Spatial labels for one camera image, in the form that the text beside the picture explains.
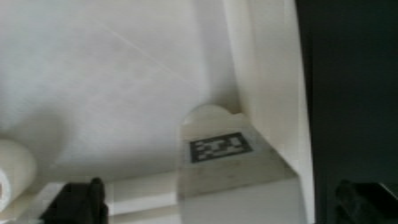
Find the white table leg with tag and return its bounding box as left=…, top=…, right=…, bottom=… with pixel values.
left=176, top=105, right=310, bottom=224

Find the white square tabletop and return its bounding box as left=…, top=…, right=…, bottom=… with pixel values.
left=0, top=0, right=315, bottom=224

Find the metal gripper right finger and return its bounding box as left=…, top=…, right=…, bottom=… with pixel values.
left=336, top=180, right=398, bottom=224

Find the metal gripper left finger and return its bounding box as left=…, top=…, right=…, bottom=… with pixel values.
left=39, top=178, right=109, bottom=224

